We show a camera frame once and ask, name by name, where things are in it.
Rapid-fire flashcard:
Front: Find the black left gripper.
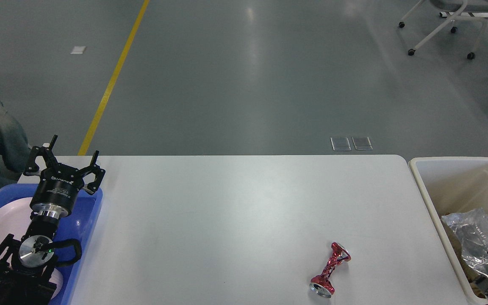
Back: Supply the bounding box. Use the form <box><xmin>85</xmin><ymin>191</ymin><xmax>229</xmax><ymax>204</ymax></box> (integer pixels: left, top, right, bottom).
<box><xmin>24</xmin><ymin>136</ymin><xmax>106</xmax><ymax>220</ymax></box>

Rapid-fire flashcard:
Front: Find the aluminium foil container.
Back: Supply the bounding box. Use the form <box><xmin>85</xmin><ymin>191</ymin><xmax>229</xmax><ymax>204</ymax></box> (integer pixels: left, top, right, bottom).
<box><xmin>440</xmin><ymin>208</ymin><xmax>488</xmax><ymax>280</ymax></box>

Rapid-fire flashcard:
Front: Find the brown paper bag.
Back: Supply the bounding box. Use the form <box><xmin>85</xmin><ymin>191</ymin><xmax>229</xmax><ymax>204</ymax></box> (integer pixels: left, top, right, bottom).
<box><xmin>446</xmin><ymin>228</ymin><xmax>465</xmax><ymax>266</ymax></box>

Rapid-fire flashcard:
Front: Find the pink plate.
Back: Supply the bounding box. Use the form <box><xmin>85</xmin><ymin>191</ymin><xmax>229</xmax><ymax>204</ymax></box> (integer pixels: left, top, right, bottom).
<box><xmin>0</xmin><ymin>197</ymin><xmax>69</xmax><ymax>305</ymax></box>

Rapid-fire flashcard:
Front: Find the crushed red can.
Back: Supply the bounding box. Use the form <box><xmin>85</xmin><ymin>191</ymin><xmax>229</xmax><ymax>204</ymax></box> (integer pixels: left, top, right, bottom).
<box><xmin>309</xmin><ymin>241</ymin><xmax>351</xmax><ymax>299</ymax></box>

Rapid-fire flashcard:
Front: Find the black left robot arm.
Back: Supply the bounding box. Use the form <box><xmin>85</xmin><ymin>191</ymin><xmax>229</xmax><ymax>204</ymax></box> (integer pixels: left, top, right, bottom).
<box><xmin>0</xmin><ymin>135</ymin><xmax>106</xmax><ymax>305</ymax></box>

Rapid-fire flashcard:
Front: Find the blue plastic tray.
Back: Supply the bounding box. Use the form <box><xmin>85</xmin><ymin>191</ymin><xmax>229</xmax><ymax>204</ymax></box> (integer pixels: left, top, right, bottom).
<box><xmin>0</xmin><ymin>184</ymin><xmax>103</xmax><ymax>305</ymax></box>

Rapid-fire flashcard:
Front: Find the beige plastic bin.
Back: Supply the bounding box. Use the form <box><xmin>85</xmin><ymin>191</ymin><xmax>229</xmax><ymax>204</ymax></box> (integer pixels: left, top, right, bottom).
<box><xmin>408</xmin><ymin>156</ymin><xmax>488</xmax><ymax>305</ymax></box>

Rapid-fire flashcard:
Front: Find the white floor marker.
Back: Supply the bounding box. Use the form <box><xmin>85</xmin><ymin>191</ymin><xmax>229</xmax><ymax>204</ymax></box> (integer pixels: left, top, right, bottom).
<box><xmin>70</xmin><ymin>46</ymin><xmax>87</xmax><ymax>55</ymax></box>

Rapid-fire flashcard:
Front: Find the right floor socket plate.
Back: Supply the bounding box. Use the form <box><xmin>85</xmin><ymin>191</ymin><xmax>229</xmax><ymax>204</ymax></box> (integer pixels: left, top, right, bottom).
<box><xmin>351</xmin><ymin>136</ymin><xmax>373</xmax><ymax>151</ymax></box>

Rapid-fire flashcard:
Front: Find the floor socket plate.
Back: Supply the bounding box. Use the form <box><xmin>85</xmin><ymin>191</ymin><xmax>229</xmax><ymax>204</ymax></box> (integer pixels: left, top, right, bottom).
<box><xmin>330</xmin><ymin>137</ymin><xmax>352</xmax><ymax>151</ymax></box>
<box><xmin>351</xmin><ymin>136</ymin><xmax>373</xmax><ymax>151</ymax></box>

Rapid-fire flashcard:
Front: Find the left floor socket plate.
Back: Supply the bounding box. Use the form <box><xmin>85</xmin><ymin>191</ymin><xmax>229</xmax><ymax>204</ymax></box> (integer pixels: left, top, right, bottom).
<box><xmin>330</xmin><ymin>137</ymin><xmax>352</xmax><ymax>151</ymax></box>

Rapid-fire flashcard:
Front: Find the white chair base bar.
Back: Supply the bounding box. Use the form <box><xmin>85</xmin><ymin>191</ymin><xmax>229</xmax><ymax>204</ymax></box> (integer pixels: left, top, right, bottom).
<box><xmin>439</xmin><ymin>11</ymin><xmax>488</xmax><ymax>19</ymax></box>

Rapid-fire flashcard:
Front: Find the white office chair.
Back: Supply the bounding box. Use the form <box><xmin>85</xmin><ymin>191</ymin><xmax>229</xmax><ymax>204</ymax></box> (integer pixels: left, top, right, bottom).
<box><xmin>407</xmin><ymin>0</ymin><xmax>488</xmax><ymax>60</ymax></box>

